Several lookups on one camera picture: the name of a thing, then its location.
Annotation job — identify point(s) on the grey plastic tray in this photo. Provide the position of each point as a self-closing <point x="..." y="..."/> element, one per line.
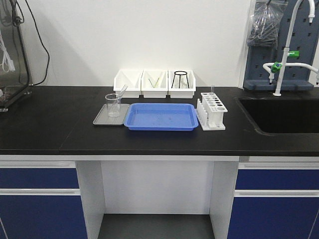
<point x="103" y="118"/>

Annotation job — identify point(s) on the blue right cabinet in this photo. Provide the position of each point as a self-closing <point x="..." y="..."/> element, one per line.
<point x="275" y="201"/>

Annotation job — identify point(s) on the white gooseneck lab faucet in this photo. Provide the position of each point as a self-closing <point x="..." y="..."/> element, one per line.
<point x="272" y="68"/>

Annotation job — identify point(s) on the blue-grey pegboard drying rack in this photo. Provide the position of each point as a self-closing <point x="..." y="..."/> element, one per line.
<point x="304" y="40"/>

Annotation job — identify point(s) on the black metal tripod stand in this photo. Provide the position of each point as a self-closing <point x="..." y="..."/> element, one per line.
<point x="180" y="80"/>

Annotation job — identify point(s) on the blue plastic tray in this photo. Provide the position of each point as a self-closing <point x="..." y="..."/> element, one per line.
<point x="161" y="117"/>

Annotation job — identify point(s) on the white left storage bin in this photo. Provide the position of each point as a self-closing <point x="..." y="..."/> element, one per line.
<point x="131" y="78"/>

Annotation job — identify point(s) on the white right storage bin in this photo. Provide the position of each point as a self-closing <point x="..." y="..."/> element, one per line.
<point x="182" y="93"/>

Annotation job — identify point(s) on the plastic bag of pegs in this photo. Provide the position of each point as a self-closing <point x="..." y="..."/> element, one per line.
<point x="265" y="22"/>

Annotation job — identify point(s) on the green yellow droppers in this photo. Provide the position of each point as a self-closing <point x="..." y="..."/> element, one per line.
<point x="154" y="84"/>

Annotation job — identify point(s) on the clear glass test tube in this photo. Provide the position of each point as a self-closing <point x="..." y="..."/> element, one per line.
<point x="122" y="91"/>

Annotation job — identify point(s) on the white middle storage bin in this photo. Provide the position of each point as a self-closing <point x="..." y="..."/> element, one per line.
<point x="157" y="93"/>

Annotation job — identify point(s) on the blue cabinet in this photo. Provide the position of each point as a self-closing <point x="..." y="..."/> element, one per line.
<point x="275" y="201"/>
<point x="40" y="201"/>

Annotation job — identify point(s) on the black lab sink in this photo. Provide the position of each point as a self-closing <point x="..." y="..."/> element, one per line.
<point x="285" y="116"/>

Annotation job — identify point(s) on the glass beaker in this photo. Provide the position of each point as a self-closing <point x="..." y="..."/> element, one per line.
<point x="113" y="104"/>

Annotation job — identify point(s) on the blue left cabinet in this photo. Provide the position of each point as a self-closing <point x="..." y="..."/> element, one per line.
<point x="40" y="201"/>

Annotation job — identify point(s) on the white storage bin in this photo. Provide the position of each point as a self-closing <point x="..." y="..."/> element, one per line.
<point x="131" y="78"/>
<point x="157" y="93"/>
<point x="182" y="93"/>

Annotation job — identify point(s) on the white test tube rack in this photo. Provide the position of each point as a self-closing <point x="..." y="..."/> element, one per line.
<point x="210" y="111"/>

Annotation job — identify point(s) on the transparent acrylic enclosure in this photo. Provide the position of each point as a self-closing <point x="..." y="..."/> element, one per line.
<point x="15" y="79"/>

